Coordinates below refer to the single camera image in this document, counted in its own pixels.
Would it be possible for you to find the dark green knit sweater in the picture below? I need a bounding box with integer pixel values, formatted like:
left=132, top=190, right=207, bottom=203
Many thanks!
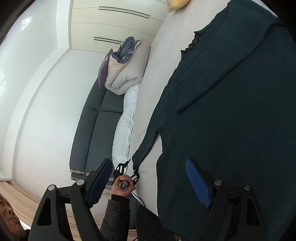
left=132, top=1, right=295, bottom=240

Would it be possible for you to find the left forearm dark sleeve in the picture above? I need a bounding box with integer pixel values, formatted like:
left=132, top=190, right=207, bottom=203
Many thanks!
left=100, top=194, right=130, bottom=241

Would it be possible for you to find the person's left hand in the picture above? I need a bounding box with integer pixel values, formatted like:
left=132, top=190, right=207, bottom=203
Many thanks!
left=111, top=175, right=134, bottom=197

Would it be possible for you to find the white pillow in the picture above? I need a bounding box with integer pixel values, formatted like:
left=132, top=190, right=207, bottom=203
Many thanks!
left=112, top=84, right=140, bottom=168

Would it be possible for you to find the dark grey padded headboard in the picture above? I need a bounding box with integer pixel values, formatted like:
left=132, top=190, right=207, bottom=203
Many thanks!
left=69, top=81, right=124, bottom=181

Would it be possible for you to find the person's head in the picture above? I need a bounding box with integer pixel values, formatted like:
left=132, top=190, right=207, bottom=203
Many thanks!
left=1, top=195, right=26, bottom=240

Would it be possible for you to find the folded beige duvet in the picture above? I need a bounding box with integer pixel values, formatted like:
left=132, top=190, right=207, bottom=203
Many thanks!
left=104, top=41, right=151, bottom=95

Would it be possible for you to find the purple cushion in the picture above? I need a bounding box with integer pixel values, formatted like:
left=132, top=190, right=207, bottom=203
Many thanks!
left=97, top=49, right=113, bottom=88

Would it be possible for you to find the grey blue folded blanket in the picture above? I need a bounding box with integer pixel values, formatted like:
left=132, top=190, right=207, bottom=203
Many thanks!
left=111, top=36, right=142, bottom=64

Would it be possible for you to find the cream wardrobe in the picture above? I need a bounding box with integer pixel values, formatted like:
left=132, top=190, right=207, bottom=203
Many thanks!
left=70, top=0, right=167, bottom=53

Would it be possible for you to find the yellow pillow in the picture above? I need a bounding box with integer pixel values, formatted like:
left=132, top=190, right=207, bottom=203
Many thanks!
left=166, top=0, right=191, bottom=13

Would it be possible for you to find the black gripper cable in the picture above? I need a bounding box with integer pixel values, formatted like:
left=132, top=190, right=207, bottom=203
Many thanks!
left=130, top=188, right=149, bottom=209

